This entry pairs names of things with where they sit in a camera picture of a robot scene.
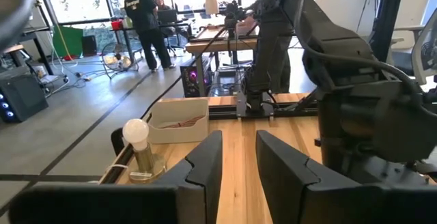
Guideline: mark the bulb lamp with brass base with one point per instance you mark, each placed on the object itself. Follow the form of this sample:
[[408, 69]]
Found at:
[[136, 133]]

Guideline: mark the grey office chair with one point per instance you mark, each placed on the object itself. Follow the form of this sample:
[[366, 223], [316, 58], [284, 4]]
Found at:
[[423, 46]]

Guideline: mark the white plastic bin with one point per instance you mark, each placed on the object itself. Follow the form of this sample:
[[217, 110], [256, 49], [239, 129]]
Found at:
[[177, 133]]

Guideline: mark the white jug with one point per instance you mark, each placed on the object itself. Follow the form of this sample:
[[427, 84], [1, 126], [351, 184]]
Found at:
[[127, 22]]

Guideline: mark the wooden workbench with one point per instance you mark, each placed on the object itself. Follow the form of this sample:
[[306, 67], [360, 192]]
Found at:
[[218, 43]]

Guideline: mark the green board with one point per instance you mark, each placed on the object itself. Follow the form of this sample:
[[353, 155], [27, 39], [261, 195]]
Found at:
[[70, 41]]

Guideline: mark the person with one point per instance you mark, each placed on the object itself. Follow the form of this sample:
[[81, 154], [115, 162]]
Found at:
[[165, 3], [147, 22]]

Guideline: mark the black table clamp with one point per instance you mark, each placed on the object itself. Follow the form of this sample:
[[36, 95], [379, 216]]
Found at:
[[117, 142]]

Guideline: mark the black pillar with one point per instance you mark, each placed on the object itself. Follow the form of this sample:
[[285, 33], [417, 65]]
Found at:
[[389, 12]]

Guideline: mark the red container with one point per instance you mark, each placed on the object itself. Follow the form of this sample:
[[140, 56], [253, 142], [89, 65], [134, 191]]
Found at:
[[116, 25]]

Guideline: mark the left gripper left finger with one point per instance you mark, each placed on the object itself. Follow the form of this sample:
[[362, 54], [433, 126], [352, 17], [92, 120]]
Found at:
[[102, 207]]

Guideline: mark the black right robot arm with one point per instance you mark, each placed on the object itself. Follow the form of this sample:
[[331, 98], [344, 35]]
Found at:
[[280, 29]]

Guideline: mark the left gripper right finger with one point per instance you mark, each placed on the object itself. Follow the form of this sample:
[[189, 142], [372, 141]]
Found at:
[[341, 207]]

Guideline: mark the black speaker box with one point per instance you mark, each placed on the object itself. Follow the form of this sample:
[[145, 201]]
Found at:
[[89, 45]]

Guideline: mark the black camera rig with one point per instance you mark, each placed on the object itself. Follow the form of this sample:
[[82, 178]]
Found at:
[[235, 9]]

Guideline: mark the black computer tower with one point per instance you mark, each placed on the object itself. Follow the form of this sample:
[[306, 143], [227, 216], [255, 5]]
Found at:
[[20, 94]]

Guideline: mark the metal floor fan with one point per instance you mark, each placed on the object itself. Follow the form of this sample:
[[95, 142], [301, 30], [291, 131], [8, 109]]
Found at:
[[117, 60]]

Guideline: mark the black laptop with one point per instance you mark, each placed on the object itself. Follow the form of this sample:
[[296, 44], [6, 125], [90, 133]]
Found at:
[[167, 16]]

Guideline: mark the computer with purple light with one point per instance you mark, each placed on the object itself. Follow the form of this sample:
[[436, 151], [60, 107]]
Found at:
[[193, 77]]

